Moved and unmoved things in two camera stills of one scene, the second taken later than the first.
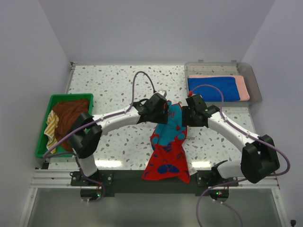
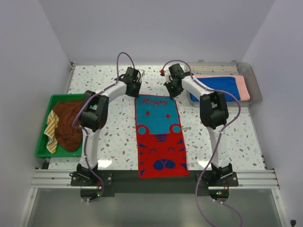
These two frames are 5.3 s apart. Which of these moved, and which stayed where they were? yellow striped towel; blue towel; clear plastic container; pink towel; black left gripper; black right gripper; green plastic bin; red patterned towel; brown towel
Moved: black right gripper; black left gripper; red patterned towel
Stayed: brown towel; yellow striped towel; clear plastic container; green plastic bin; blue towel; pink towel
